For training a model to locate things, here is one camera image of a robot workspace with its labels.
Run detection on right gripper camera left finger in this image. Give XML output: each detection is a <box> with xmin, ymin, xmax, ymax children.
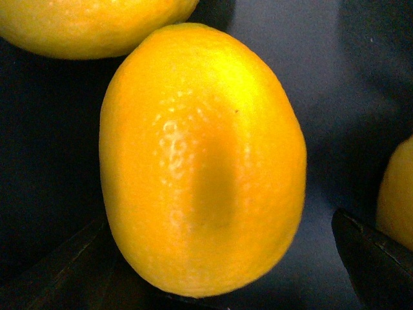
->
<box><xmin>1</xmin><ymin>218</ymin><xmax>202</xmax><ymax>309</ymax></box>

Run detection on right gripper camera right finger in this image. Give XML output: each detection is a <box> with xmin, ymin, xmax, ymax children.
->
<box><xmin>331</xmin><ymin>209</ymin><xmax>412</xmax><ymax>309</ymax></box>

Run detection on yellow lemon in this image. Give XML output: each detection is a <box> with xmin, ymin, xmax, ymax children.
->
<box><xmin>99</xmin><ymin>23</ymin><xmax>307</xmax><ymax>298</ymax></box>

